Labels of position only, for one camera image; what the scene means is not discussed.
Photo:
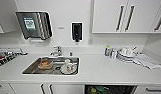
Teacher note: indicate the stainless steel dishwasher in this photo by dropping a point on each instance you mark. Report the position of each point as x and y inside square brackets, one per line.
[116, 90]

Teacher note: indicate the small chrome sink knob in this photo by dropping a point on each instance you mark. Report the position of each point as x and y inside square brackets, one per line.
[71, 53]

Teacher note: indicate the white cup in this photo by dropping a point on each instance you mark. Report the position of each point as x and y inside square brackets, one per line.
[68, 62]

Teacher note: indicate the chrome sink faucet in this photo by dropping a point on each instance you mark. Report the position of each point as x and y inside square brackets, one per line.
[56, 51]

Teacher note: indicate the white dirty plate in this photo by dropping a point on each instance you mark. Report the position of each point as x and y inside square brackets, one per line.
[68, 69]

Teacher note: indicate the blue dish soap bottle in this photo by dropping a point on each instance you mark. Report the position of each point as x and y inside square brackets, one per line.
[107, 51]

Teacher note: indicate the plastic container with food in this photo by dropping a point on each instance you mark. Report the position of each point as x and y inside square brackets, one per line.
[45, 64]

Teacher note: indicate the white double-door base cabinet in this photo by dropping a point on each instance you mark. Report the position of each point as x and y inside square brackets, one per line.
[62, 89]

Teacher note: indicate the grey paper towel dispenser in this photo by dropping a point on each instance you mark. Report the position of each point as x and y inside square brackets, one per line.
[32, 26]

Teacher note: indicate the stainless steel sink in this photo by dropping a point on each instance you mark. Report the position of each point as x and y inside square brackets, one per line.
[29, 70]

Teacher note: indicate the dish drying rack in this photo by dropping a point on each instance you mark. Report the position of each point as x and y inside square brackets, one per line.
[7, 56]

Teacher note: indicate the white wall outlet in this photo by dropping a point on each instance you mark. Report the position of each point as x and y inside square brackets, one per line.
[90, 41]

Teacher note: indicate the black wall soap dispenser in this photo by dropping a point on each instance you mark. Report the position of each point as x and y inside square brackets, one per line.
[76, 31]

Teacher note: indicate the small wall label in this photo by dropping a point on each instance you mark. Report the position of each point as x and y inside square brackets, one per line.
[61, 28]

